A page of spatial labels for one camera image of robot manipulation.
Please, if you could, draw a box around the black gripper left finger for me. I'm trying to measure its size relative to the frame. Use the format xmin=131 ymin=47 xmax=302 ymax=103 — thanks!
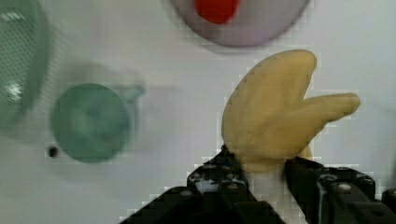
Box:
xmin=120 ymin=147 xmax=285 ymax=224

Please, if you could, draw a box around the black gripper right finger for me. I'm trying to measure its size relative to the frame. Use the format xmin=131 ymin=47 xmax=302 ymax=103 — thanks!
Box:
xmin=284 ymin=157 xmax=396 ymax=224

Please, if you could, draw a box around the yellow toy banana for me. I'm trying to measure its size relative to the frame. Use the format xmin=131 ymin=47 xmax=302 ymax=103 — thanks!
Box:
xmin=221 ymin=49 xmax=361 ymax=173

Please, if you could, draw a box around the green mug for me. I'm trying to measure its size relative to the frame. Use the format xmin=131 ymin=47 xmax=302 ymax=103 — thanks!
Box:
xmin=50 ymin=83 xmax=145 ymax=163

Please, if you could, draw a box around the grey round plate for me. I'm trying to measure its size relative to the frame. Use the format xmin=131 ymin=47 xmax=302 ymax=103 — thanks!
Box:
xmin=170 ymin=0 xmax=311 ymax=48

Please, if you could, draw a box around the red ketchup bottle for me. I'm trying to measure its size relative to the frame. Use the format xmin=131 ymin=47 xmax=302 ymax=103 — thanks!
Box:
xmin=194 ymin=0 xmax=240 ymax=24

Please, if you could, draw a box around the green perforated colander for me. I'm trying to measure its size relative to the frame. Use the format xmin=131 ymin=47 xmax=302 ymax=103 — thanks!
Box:
xmin=0 ymin=0 xmax=50 ymax=130

